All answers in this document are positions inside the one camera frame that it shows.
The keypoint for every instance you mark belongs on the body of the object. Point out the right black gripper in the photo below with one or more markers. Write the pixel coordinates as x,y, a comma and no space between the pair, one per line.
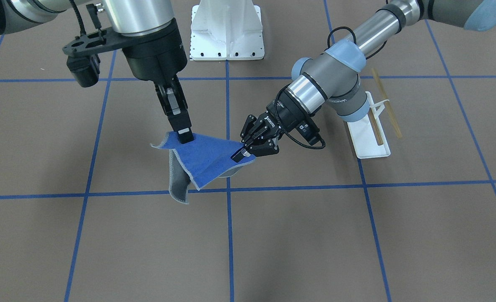
154,58

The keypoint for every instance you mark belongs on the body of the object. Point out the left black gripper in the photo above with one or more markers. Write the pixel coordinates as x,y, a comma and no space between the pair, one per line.
289,112

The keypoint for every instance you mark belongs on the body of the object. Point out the blue microfiber towel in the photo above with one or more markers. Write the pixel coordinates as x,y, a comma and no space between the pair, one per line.
199,162

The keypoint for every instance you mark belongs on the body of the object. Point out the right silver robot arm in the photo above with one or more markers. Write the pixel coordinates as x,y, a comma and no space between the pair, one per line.
146,32

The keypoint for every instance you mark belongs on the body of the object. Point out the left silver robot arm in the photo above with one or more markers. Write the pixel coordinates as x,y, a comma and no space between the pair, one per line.
333,77

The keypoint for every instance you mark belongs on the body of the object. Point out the white towel rack wooden bars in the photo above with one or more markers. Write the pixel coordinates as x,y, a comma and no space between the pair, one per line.
367,135

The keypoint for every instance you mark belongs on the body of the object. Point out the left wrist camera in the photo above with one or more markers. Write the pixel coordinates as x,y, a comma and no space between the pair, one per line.
310,134

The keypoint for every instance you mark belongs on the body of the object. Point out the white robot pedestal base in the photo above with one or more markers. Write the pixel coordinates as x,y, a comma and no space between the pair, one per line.
226,30

